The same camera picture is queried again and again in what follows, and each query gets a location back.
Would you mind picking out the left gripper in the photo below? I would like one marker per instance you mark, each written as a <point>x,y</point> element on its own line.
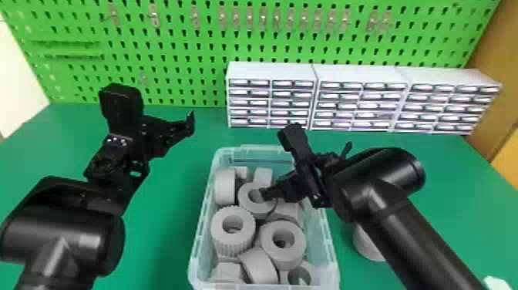
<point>156,137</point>

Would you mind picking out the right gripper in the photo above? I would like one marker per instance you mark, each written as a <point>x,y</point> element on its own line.
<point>301,184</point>

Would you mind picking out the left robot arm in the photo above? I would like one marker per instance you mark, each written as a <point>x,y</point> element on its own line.
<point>60,239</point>

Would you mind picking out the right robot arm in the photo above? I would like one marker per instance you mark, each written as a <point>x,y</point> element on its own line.
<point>388,210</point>

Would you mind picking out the clear bin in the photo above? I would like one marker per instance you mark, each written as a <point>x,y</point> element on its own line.
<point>202,243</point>

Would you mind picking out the white drawer cabinet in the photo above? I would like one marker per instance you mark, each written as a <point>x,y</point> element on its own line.
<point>269,73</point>
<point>445,77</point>
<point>356,75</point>

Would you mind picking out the white panel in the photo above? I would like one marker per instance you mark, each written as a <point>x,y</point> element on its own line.
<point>18,89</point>

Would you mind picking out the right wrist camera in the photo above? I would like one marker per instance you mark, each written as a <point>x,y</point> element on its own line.
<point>294,141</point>

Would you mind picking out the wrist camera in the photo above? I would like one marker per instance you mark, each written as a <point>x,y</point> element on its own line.
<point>294,141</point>
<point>121,106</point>

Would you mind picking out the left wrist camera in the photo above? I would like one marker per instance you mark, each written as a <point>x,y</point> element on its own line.
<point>121,106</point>

